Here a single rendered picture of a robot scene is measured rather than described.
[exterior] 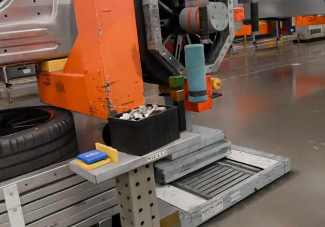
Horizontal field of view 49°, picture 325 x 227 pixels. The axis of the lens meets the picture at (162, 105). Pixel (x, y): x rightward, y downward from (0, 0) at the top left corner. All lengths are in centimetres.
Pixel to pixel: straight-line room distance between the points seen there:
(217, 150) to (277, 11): 254
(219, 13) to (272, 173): 84
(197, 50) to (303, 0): 265
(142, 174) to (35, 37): 85
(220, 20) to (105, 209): 95
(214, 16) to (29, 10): 82
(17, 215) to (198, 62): 93
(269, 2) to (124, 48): 310
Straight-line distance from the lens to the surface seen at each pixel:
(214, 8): 165
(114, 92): 130
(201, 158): 191
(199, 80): 161
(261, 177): 186
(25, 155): 140
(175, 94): 128
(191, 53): 159
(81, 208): 143
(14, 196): 130
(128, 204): 123
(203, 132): 204
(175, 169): 179
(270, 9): 429
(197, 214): 156
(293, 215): 169
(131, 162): 111
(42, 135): 142
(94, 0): 127
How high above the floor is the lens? 85
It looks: 13 degrees down
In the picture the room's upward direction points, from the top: 6 degrees counter-clockwise
